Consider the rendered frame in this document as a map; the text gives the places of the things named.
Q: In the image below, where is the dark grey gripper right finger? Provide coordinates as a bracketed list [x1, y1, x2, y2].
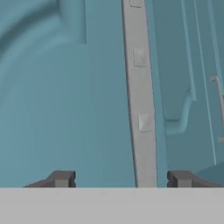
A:
[166, 170, 224, 188]

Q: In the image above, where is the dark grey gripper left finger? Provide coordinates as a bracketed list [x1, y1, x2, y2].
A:
[24, 170, 77, 188]

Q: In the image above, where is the teal cabinet door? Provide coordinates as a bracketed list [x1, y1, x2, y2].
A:
[0, 0, 137, 188]
[144, 0, 224, 188]

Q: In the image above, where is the grey cabinet door edge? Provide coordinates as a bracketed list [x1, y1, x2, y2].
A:
[121, 0, 158, 188]

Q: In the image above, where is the pale cabinet door handle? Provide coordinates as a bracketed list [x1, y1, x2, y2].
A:
[209, 75, 224, 144]

